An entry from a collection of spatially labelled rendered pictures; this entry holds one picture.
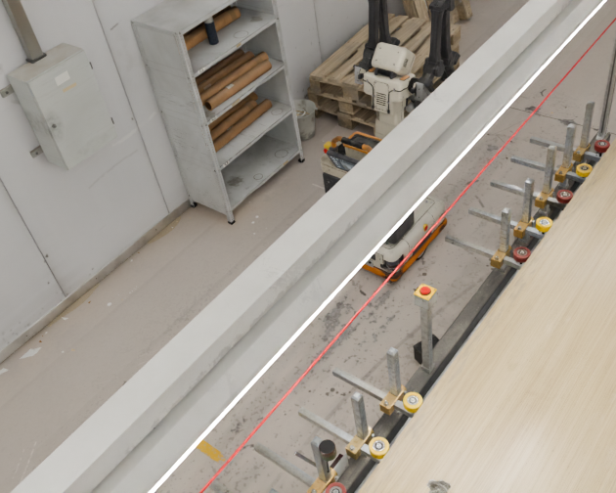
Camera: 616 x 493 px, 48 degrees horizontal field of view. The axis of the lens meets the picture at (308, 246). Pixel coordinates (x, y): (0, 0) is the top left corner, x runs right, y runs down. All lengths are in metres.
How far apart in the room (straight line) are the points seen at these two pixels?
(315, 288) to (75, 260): 3.74
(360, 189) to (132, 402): 0.62
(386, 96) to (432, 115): 2.62
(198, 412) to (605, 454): 1.95
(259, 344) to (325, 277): 0.20
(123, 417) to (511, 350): 2.22
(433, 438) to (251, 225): 2.79
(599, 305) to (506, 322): 0.42
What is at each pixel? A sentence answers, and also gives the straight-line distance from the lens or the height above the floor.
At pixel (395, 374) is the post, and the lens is 2.95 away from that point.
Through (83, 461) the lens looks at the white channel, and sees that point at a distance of 1.16.
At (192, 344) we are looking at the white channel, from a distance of 1.23.
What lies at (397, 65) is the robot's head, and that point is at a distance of 4.19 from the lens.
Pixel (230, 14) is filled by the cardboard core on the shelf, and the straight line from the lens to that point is 5.11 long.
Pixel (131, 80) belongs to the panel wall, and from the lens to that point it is 4.88.
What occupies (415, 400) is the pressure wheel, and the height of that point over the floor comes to 0.91.
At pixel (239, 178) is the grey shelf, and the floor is 0.14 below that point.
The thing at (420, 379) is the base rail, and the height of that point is 0.70.
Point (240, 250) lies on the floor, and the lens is 5.06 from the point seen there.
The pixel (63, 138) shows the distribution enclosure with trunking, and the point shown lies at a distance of 4.37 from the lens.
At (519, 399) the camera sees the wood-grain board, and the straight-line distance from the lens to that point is 3.00.
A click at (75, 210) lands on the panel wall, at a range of 4.87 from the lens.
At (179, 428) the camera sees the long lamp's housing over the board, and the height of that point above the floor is 2.37.
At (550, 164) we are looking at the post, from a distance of 3.86.
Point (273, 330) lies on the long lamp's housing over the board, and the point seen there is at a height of 2.37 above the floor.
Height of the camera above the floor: 3.37
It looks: 43 degrees down
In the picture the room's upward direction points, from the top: 11 degrees counter-clockwise
